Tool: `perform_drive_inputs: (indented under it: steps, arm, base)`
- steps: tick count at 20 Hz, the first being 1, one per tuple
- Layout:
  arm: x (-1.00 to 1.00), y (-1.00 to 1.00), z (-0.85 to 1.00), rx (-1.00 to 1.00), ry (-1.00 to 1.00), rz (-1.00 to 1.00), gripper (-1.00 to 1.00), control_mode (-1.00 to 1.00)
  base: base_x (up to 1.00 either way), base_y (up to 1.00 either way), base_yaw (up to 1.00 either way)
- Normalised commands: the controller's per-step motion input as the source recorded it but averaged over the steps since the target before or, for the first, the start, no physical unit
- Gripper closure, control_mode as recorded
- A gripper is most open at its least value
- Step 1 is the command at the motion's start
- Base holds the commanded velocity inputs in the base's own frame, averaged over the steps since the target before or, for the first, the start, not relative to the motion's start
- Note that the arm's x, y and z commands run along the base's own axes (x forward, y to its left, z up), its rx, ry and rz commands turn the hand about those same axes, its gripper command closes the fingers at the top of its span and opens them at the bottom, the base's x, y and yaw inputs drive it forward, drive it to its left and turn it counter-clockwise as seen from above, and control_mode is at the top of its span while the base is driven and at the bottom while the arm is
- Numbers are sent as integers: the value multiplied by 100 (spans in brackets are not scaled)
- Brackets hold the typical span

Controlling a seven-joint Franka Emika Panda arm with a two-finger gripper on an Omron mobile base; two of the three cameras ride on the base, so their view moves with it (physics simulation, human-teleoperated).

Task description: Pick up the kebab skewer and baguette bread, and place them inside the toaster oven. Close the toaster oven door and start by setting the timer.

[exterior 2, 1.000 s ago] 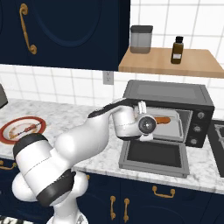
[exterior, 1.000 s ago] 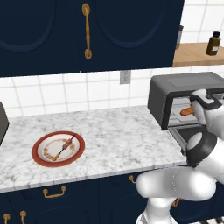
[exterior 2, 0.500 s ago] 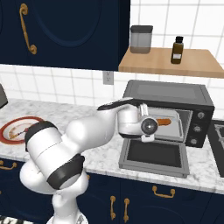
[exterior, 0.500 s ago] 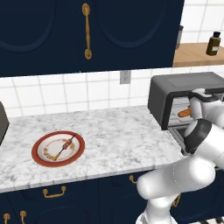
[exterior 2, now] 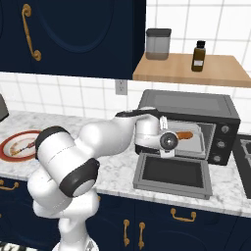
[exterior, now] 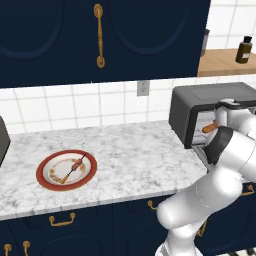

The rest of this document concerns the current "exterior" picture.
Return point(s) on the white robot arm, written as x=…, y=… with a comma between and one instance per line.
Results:
x=213, y=190

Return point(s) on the kebab skewer with meat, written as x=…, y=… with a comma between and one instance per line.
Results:
x=77, y=164

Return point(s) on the dark grey toaster oven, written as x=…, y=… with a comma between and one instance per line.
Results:
x=196, y=96

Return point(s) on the orange baguette bread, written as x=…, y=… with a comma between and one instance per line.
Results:
x=209, y=128

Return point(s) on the navy base cupboard door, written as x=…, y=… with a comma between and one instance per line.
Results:
x=73, y=245
x=3, y=240

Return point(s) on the red rimmed white plate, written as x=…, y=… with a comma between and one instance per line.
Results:
x=45, y=173

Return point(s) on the navy drawer front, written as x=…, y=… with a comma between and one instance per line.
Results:
x=240, y=216
x=93, y=218
x=133, y=226

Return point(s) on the dark grey appliance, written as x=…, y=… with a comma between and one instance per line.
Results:
x=3, y=141

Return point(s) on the brown bottle with label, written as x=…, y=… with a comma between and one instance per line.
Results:
x=244, y=50

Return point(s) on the grey wall outlet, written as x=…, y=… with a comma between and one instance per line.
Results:
x=143, y=88

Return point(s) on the navy wall cupboard door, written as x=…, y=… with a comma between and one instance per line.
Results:
x=40, y=40
x=150, y=36

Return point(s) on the wooden wall shelf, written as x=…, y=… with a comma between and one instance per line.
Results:
x=220, y=65

